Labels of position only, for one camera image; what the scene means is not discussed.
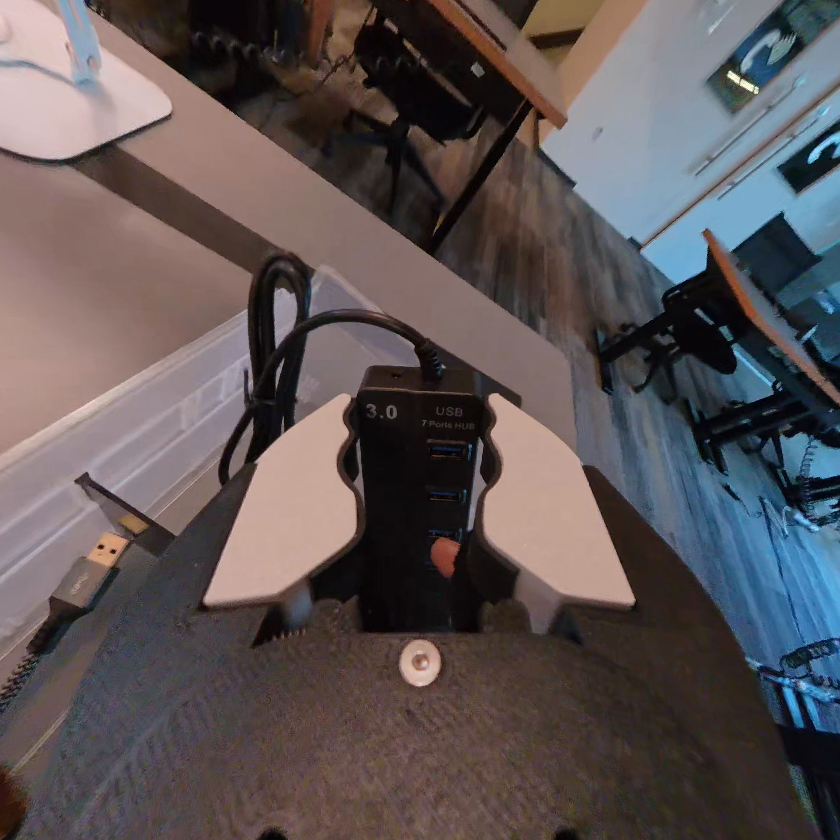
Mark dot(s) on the black office chair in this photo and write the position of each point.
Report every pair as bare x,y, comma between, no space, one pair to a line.
407,79

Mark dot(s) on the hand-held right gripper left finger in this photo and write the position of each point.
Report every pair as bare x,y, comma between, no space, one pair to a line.
289,518

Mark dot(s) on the phone icon door window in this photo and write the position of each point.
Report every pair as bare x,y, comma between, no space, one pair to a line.
768,46
814,161

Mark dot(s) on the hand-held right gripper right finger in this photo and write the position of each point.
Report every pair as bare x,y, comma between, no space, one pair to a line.
558,525

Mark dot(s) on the person's right hand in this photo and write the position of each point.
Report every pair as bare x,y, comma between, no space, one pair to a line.
446,556

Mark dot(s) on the row of wooden office desks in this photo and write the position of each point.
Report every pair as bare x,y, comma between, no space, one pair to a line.
761,308

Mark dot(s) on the clear plastic bin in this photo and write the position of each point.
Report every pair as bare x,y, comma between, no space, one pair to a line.
131,420

